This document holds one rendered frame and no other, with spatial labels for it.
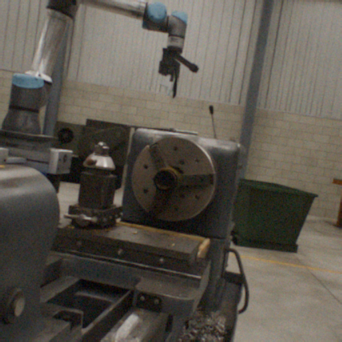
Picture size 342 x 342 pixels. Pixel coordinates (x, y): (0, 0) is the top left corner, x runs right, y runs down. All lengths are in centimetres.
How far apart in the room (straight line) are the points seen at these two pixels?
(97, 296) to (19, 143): 92
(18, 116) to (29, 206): 132
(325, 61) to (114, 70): 519
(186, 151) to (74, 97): 1041
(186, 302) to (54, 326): 36
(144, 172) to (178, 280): 75
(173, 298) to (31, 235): 45
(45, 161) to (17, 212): 129
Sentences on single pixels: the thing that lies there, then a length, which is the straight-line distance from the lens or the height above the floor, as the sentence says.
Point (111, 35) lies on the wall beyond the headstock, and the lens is 1218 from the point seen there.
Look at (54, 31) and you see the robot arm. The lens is 208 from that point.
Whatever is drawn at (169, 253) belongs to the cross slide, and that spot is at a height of 96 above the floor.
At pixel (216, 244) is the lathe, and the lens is 187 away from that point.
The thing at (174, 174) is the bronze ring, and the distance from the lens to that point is 160.
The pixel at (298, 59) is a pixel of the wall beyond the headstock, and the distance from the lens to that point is 1221.
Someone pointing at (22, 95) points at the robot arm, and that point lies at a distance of 191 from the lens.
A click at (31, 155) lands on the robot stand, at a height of 108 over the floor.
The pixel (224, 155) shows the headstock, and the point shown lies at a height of 119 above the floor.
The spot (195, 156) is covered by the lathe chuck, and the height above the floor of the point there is 117.
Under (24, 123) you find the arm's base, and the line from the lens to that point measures 189.
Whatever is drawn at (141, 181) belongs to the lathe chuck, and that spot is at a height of 105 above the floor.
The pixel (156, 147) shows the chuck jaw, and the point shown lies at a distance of 169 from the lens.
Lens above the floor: 121
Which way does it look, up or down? 3 degrees down
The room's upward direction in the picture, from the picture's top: 9 degrees clockwise
